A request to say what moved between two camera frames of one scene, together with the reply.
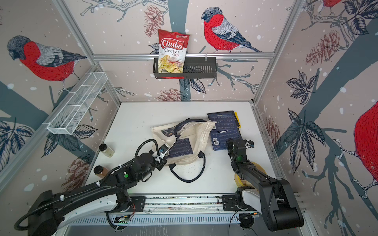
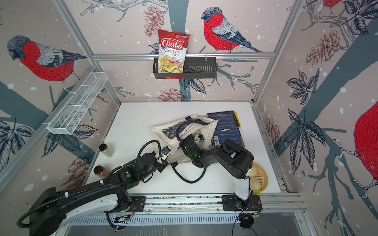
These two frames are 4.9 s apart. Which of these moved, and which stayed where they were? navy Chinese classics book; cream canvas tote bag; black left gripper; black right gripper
Moved: black right gripper
Stayed: navy Chinese classics book; black left gripper; cream canvas tote bag
